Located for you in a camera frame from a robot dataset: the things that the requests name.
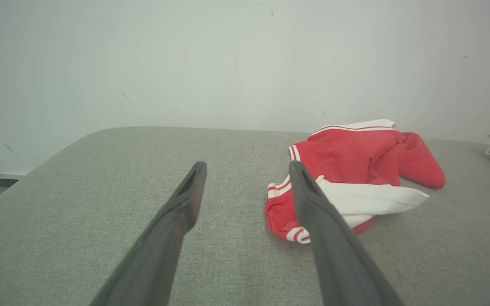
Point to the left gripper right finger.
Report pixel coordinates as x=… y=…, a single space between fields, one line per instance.
x=338 y=263

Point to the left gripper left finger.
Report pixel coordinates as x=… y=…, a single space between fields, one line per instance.
x=155 y=255

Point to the red and white jersey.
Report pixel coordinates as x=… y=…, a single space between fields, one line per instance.
x=347 y=161

